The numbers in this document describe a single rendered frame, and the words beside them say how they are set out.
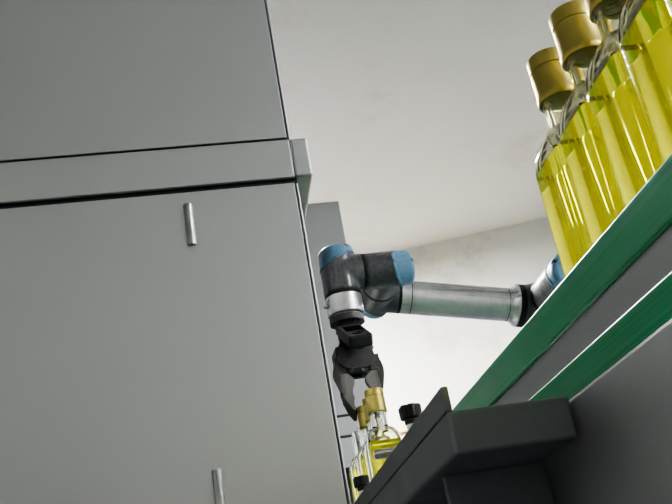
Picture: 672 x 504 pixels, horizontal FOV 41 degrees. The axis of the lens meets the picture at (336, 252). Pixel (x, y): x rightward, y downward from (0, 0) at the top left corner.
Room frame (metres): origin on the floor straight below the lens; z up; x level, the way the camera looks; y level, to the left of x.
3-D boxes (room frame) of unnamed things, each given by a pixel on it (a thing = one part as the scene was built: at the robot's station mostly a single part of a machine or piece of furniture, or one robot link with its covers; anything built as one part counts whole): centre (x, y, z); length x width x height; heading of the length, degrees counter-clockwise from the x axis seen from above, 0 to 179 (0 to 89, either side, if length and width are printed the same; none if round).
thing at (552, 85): (0.64, -0.20, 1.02); 0.06 x 0.06 x 0.28; 11
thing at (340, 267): (1.72, 0.00, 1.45); 0.09 x 0.08 x 0.11; 102
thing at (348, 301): (1.72, 0.00, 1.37); 0.08 x 0.08 x 0.05
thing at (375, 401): (1.59, -0.02, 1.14); 0.04 x 0.04 x 0.04
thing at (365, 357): (1.73, 0.00, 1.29); 0.09 x 0.08 x 0.12; 11
